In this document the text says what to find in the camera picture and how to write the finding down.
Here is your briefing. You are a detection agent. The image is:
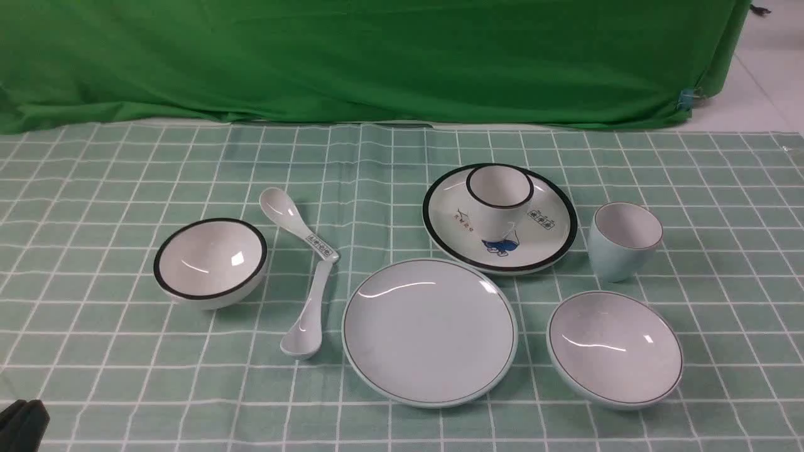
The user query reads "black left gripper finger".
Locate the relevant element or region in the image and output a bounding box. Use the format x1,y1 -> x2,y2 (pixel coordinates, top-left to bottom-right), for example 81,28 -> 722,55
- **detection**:
1,399 -> 51,451

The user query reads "plain white ceramic spoon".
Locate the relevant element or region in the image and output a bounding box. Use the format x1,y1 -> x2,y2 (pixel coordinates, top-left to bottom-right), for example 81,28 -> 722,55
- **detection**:
280,261 -> 334,360

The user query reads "pale blue bowl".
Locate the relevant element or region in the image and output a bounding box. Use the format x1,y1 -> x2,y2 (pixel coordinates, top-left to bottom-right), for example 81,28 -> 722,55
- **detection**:
546,290 -> 684,410

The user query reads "pale blue cup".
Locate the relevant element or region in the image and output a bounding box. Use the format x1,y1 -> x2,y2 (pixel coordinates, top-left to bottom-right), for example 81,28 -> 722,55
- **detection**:
587,202 -> 663,283

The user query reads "green checkered tablecloth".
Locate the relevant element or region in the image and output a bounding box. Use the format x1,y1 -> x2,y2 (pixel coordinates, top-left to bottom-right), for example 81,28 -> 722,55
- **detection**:
1,122 -> 803,451

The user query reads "white bowl black rim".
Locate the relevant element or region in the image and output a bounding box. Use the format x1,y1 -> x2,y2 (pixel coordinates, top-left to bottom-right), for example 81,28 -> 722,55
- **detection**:
153,218 -> 269,311

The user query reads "white spoon with label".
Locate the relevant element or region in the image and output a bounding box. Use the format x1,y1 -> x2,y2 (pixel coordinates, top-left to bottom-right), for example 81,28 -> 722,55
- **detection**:
259,188 -> 340,263

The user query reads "pale blue plate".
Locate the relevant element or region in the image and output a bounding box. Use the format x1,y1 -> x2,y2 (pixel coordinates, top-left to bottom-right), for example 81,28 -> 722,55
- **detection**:
342,258 -> 519,409

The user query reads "white cup black rim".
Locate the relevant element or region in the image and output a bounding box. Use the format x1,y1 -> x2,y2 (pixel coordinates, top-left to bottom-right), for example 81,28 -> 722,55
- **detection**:
464,164 -> 535,242

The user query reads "white plate black rim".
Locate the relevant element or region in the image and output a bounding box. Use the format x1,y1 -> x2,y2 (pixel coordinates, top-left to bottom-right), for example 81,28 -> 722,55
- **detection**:
422,163 -> 579,276

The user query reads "green backdrop cloth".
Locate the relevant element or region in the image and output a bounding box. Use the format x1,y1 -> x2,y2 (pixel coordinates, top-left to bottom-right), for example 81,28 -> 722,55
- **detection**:
1,1 -> 749,134

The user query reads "blue binder clip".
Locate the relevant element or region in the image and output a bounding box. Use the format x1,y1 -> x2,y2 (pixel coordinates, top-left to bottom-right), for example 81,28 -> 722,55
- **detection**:
676,89 -> 696,112

